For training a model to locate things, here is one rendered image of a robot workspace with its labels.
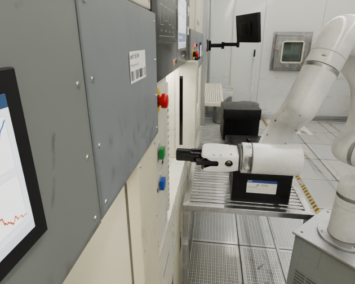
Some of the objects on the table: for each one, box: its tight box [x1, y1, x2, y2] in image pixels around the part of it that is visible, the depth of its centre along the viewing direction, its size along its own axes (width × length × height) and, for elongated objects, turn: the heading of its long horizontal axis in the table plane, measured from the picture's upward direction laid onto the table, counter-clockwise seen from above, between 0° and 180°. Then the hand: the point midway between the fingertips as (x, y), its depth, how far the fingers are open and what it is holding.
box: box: [220, 101, 262, 140], centre depth 220 cm, size 29×29×25 cm
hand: (183, 154), depth 76 cm, fingers closed
